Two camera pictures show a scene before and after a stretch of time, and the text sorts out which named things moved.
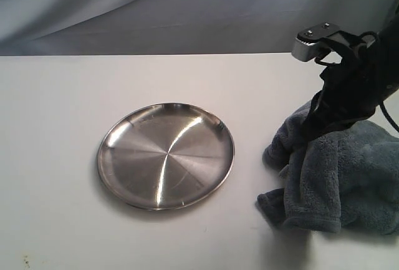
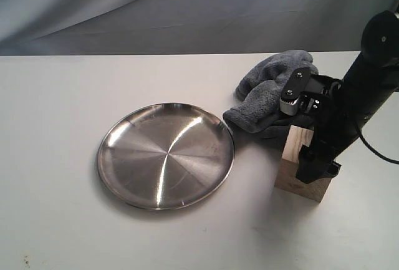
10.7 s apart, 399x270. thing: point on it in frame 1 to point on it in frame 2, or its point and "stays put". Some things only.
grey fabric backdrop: [141, 12] stays put
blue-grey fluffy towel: [346, 179] to [257, 112]
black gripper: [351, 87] to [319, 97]
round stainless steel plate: [165, 156] stays put
